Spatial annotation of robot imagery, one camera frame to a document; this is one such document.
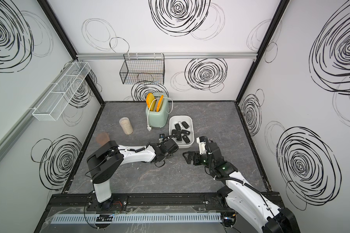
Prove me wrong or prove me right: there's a yellow toast slice left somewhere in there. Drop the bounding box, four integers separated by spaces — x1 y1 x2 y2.
146 93 156 111

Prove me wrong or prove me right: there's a white mesh wall shelf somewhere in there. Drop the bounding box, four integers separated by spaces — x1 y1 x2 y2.
32 61 91 121

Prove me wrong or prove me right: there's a black key with buttons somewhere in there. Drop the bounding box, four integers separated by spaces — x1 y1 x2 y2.
181 121 190 129

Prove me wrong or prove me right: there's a green toaster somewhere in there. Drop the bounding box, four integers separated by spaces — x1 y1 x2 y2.
145 92 170 128

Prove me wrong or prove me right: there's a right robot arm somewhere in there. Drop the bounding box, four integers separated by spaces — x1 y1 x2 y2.
183 136 300 233

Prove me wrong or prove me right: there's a beige textured cup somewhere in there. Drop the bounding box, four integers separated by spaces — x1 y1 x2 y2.
119 117 133 135

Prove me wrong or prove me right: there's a white storage box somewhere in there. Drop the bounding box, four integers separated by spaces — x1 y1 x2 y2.
169 115 195 141

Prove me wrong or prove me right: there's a grey slotted cable duct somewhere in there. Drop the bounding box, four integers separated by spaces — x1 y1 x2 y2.
51 213 222 225

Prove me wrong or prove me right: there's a black wire basket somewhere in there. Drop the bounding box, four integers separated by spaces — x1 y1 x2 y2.
119 53 165 84

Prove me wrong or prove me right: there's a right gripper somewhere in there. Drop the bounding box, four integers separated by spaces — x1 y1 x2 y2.
183 150 215 170

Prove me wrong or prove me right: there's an orange toast slice right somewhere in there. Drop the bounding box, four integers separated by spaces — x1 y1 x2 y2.
156 95 164 112

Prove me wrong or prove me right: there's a black VW key bottom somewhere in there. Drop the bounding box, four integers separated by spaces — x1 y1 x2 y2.
181 130 191 136

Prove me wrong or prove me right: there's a white toaster cable with plug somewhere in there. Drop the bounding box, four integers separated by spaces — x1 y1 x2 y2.
146 97 174 132

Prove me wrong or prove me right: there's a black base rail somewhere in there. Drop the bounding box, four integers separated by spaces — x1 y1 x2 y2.
46 193 232 213

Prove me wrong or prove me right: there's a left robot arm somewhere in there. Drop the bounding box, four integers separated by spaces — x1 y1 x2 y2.
87 136 179 203

